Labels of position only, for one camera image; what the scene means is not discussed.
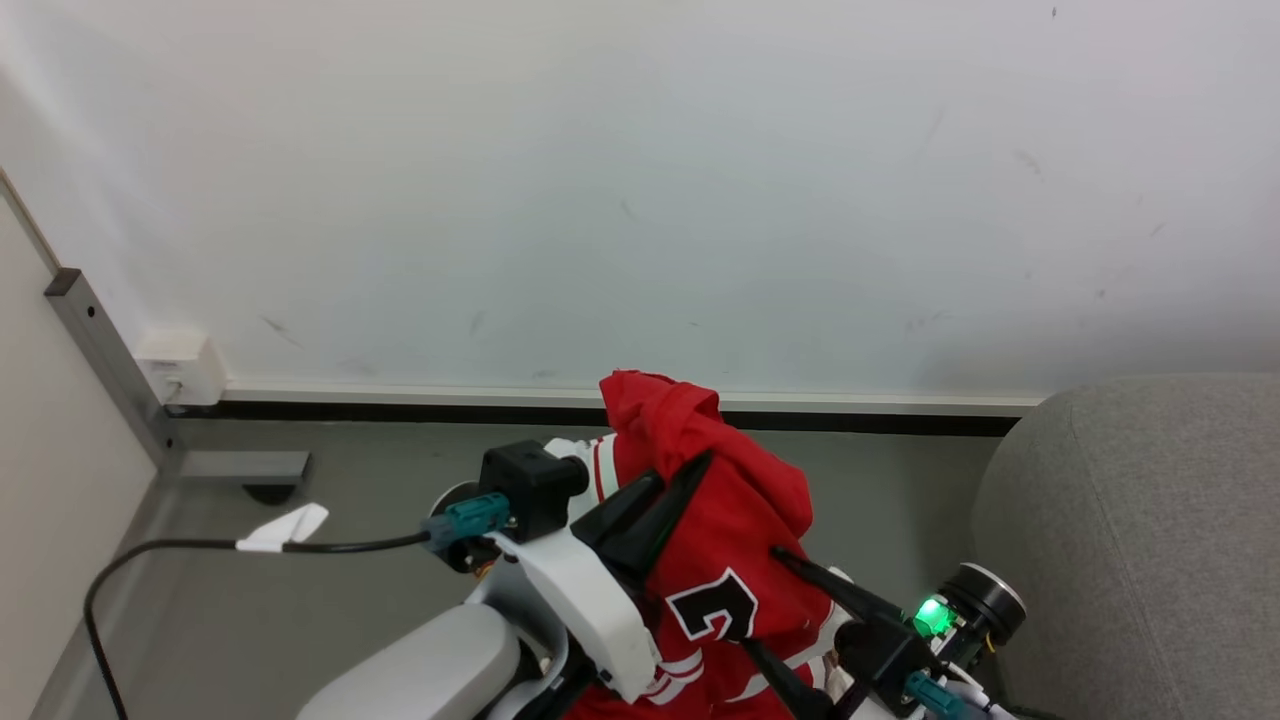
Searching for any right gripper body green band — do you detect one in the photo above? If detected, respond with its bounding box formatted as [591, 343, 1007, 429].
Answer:
[912, 562, 1028, 667]

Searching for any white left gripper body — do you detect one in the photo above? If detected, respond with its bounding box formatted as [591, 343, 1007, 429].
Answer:
[487, 525, 663, 704]

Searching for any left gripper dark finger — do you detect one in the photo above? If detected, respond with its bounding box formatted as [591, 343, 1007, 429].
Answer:
[600, 450, 715, 591]
[572, 470, 667, 551]

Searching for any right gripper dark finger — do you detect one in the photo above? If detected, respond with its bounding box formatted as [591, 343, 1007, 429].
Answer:
[740, 640, 836, 720]
[770, 547, 906, 627]

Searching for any red sports jersey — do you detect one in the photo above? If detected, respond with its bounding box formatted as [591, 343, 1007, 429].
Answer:
[545, 370, 851, 720]

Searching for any grey fabric sofa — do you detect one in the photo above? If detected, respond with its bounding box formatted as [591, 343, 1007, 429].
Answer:
[970, 375, 1280, 720]

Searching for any white and black baseboard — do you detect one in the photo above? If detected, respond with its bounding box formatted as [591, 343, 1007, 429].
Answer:
[165, 380, 1046, 438]

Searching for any grey metal partition foot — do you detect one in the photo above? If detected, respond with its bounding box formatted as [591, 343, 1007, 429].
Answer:
[178, 450, 313, 506]

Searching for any beige partition panel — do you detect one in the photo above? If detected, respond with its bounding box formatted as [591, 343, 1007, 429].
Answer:
[0, 170, 161, 720]

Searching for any teal right cable connector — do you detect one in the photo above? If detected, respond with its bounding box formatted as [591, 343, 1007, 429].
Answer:
[904, 671, 969, 720]

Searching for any teal cable connector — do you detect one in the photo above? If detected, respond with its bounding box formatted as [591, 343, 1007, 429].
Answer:
[904, 671, 969, 720]
[422, 492, 513, 553]

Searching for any teal left cable connector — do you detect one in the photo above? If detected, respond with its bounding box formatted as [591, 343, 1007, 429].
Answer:
[422, 492, 513, 553]

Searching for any thin black cable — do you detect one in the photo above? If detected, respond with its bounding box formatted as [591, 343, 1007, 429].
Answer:
[83, 535, 433, 720]

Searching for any white cable tag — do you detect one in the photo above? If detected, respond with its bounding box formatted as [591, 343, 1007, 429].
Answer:
[236, 502, 330, 554]

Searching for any white wall socket box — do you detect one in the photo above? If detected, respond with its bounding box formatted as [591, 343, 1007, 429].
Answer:
[135, 330, 229, 407]

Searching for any grey metal partition post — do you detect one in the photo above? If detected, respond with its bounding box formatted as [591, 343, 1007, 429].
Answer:
[44, 267, 183, 471]

